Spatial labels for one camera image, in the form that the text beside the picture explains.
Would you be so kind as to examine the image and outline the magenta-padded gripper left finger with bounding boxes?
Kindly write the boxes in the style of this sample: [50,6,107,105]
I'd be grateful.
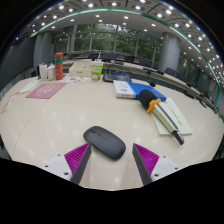
[43,142,92,185]

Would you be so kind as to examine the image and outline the long curved conference table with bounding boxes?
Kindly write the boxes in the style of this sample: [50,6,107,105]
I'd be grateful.
[63,58,216,109]

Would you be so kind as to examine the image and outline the green printed paper cup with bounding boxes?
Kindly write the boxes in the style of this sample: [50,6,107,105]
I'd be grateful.
[90,64,104,82]

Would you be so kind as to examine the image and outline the red drink bottle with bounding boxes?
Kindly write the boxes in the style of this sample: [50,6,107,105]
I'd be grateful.
[54,51,65,81]

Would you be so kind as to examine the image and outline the white lidded mug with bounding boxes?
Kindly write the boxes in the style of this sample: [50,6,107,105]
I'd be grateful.
[46,64,56,81]

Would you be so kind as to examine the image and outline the beige cardboard box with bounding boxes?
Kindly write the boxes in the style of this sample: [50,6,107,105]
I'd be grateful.
[68,61,104,78]

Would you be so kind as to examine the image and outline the black handheld microphone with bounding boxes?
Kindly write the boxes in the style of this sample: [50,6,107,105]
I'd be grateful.
[138,88,185,146]

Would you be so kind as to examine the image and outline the black computer mouse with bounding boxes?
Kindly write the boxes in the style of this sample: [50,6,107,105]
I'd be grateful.
[82,125,127,161]

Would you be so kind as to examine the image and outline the ceiling lights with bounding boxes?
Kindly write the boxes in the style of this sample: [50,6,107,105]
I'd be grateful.
[13,0,224,84]

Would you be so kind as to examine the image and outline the colourful sticker sheet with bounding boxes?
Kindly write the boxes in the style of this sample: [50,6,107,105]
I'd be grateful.
[61,75,91,84]

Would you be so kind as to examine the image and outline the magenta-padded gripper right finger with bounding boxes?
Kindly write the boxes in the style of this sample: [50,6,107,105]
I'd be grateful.
[131,143,181,186]

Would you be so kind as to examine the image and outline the blue and white book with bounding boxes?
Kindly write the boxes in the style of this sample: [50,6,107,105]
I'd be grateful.
[113,79,168,102]

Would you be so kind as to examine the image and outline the dark conference chairs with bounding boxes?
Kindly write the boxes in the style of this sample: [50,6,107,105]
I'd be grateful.
[88,51,209,101]

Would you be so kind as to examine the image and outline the white paper cup stack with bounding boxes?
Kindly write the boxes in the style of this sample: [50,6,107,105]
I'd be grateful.
[38,63,49,81]

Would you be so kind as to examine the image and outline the dark desk microphone console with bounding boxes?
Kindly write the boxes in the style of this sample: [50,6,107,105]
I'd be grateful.
[102,69,133,83]

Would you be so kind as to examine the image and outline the pink mouse pad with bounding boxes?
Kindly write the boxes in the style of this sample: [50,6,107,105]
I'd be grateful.
[25,82,68,100]

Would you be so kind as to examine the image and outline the pale green booklet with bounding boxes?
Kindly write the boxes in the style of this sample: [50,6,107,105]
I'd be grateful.
[151,97,193,136]

